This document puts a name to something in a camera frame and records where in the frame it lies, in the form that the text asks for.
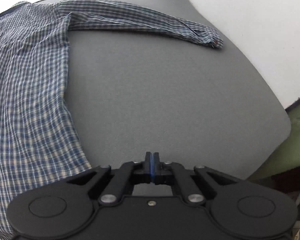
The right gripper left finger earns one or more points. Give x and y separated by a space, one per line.
143 170

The blue plaid shirt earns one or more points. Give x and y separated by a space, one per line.
38 141

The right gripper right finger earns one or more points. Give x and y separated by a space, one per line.
159 174

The green fabric bag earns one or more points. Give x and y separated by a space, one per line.
287 156

